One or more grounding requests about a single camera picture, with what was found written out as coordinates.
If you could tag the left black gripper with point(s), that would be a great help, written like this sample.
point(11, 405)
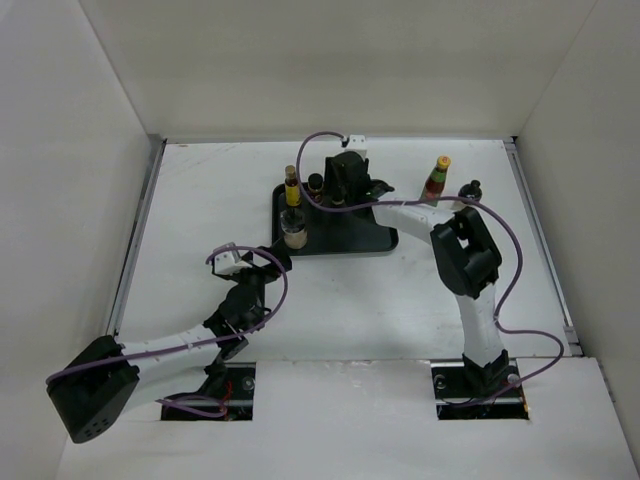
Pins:
point(270, 272)

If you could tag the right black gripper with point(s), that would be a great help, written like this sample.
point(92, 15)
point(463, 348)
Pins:
point(331, 183)

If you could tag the small brown spice jar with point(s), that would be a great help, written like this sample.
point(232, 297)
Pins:
point(315, 186)

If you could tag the white shaker black cap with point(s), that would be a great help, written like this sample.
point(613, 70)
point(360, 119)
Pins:
point(471, 191)
point(293, 225)

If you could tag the small yellow-label bottle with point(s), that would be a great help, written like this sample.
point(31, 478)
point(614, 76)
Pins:
point(292, 187)

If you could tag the tall green sauce bottle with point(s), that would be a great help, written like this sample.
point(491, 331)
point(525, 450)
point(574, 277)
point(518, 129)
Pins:
point(435, 183)

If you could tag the small dark spice jar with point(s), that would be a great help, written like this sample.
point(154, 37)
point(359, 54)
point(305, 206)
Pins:
point(337, 202)

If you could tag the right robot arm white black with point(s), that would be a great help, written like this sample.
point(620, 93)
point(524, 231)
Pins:
point(466, 256)

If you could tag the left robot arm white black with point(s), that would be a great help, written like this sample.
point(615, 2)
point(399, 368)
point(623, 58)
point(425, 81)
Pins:
point(110, 377)

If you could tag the black plastic tray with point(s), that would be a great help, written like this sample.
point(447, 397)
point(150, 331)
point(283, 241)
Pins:
point(334, 233)

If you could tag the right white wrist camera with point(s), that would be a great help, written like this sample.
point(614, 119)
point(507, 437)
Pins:
point(355, 143)

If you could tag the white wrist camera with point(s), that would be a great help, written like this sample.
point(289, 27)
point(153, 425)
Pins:
point(355, 143)
point(226, 260)

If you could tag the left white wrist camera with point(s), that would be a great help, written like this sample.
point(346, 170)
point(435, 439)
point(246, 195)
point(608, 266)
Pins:
point(226, 260)

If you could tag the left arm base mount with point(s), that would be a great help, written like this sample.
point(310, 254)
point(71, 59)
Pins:
point(227, 395)

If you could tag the left aluminium table rail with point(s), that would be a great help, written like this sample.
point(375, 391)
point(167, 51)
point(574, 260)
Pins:
point(115, 312)

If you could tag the aluminium table rail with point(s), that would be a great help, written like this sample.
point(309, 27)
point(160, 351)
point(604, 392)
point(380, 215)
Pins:
point(574, 345)
point(115, 312)

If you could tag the right aluminium table rail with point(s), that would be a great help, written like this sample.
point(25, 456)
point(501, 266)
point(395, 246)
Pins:
point(574, 345)

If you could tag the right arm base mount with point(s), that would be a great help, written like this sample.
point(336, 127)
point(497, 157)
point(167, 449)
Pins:
point(457, 399)

